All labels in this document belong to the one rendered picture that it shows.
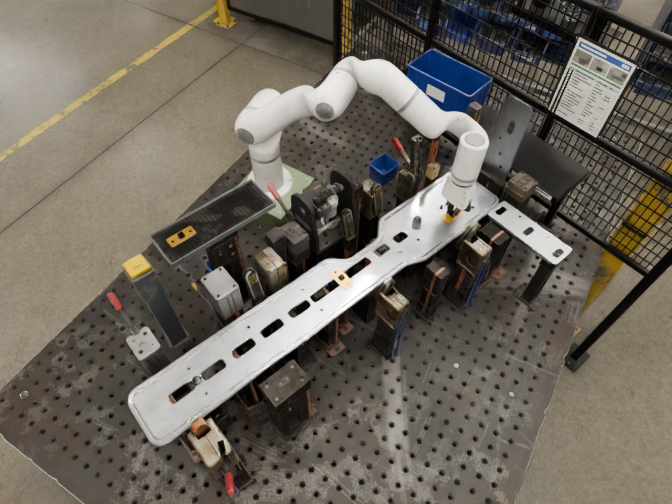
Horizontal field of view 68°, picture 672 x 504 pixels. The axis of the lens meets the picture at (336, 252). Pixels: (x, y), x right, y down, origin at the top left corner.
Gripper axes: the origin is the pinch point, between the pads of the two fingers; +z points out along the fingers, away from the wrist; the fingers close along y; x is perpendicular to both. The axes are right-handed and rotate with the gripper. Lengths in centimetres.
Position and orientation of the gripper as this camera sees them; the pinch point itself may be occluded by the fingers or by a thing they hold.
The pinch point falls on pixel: (453, 209)
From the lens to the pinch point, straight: 176.2
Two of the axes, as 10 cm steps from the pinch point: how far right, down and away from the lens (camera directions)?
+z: -0.1, 5.9, 8.1
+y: 6.4, 6.2, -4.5
